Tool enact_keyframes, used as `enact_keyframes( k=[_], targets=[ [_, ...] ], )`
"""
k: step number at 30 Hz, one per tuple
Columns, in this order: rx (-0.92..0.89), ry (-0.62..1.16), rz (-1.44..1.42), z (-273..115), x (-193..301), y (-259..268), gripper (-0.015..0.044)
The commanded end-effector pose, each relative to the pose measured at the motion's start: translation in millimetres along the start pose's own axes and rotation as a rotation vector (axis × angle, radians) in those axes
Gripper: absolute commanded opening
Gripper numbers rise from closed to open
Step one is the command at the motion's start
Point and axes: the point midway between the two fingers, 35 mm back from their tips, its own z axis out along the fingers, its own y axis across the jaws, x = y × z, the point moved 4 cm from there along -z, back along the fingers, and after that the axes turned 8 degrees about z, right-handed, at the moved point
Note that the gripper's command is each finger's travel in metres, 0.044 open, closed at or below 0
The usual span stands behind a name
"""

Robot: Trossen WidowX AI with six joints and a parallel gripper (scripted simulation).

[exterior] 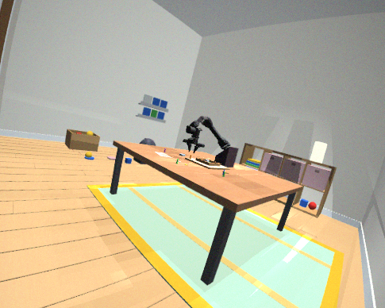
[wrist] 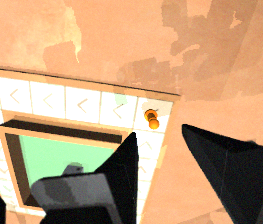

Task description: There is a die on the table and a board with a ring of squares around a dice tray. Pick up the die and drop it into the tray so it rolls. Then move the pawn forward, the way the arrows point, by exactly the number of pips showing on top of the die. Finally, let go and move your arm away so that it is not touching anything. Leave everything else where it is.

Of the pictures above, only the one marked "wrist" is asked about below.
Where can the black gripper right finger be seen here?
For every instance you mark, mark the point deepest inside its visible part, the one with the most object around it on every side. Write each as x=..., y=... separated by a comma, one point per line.
x=234, y=169

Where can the white die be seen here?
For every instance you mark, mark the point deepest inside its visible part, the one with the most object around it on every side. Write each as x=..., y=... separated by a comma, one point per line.
x=73, y=169

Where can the orange pawn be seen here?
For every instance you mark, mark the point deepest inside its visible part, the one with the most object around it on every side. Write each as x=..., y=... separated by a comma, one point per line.
x=151, y=117

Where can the white square board border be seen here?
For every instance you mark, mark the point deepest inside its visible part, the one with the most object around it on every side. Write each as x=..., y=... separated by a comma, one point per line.
x=10, y=115

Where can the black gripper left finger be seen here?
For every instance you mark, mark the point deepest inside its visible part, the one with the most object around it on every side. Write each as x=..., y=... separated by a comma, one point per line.
x=114, y=184

